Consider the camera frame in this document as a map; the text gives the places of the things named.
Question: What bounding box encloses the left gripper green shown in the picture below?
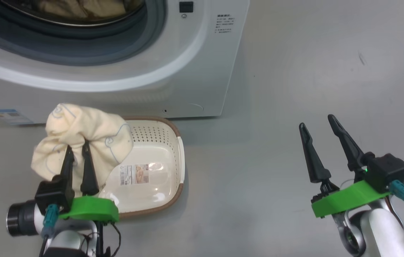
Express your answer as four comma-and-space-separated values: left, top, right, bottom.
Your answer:
58, 140, 119, 225

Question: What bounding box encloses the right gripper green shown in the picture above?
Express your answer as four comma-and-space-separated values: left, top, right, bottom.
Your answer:
299, 114, 390, 218

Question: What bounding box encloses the pale yellow printed garment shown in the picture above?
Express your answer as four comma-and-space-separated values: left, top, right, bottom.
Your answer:
31, 104, 134, 193
37, 0, 128, 19

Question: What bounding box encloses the grey rubber door gasket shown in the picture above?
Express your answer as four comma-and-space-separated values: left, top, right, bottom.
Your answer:
0, 0, 167, 66

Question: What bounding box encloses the white front-load washing machine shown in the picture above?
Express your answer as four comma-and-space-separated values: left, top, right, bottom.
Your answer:
0, 0, 250, 125

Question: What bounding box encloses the paper basket product label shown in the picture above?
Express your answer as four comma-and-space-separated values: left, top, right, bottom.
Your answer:
119, 163, 149, 186

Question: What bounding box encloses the cream perforated laundry basket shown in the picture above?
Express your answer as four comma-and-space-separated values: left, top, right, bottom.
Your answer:
95, 115, 186, 219

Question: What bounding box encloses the blue energy label sticker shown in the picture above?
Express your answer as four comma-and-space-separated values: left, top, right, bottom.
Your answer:
0, 109, 35, 125

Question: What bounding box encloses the round drain filter cover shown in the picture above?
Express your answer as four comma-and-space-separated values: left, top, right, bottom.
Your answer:
162, 104, 204, 116

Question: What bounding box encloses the small printed text decal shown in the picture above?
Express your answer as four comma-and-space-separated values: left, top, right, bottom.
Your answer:
215, 14, 236, 34

